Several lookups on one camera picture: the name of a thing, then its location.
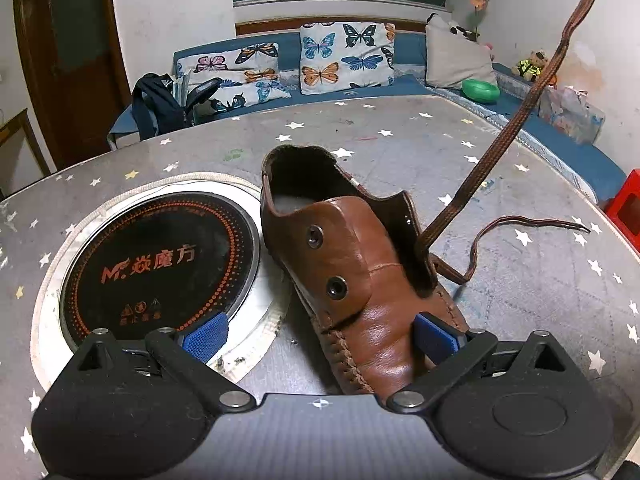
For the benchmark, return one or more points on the blue sofa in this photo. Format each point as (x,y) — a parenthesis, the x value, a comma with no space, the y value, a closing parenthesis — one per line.
(550,140)

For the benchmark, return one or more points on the brown leather shoe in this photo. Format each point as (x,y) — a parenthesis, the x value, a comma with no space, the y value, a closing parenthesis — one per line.
(380,320)

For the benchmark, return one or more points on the plain beige pillow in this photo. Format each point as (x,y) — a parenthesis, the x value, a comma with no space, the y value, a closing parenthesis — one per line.
(457,60)

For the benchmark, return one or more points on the green plastic bowl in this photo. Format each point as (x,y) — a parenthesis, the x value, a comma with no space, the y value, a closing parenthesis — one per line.
(480,91)

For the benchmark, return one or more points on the red plastic stool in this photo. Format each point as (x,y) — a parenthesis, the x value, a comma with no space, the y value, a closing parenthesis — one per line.
(625,210)

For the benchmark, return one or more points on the pink plush toy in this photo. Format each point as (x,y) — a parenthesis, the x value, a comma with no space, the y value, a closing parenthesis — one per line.
(489,51)

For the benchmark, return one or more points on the brown shoelace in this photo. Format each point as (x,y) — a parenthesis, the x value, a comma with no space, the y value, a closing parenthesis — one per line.
(568,35)

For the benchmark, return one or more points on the square butterfly print cushion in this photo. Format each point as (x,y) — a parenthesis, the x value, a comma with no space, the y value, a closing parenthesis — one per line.
(345,57)

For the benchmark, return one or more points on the dark blue backpack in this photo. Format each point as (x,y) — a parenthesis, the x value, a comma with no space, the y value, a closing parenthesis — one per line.
(157,107)

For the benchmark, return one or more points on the clear printed plastic bag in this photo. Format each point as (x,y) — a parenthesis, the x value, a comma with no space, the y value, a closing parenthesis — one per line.
(570,112)

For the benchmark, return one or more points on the round black induction cooktop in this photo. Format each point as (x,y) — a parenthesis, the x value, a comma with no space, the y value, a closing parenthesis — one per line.
(150,260)

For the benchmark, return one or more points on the stack of books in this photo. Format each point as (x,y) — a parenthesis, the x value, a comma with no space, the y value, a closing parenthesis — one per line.
(181,87)

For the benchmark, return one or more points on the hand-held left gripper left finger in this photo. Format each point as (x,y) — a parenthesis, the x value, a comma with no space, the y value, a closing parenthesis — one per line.
(205,335)

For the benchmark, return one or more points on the panda plush toy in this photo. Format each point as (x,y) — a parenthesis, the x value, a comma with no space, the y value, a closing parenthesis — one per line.
(462,31)

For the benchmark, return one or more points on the grey star print tablecloth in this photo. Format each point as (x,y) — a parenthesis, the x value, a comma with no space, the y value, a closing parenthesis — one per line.
(525,285)

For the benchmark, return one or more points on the brown wooden door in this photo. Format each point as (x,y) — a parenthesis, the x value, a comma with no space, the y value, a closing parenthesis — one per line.
(75,60)

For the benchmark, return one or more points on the wide butterfly print cushion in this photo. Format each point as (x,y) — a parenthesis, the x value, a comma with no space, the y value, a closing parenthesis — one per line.
(235,72)

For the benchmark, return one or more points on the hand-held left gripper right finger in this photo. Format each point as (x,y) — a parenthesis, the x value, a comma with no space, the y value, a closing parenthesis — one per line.
(437,337)

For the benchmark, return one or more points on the brown teddy bear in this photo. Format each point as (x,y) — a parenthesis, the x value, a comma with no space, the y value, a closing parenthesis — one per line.
(535,65)

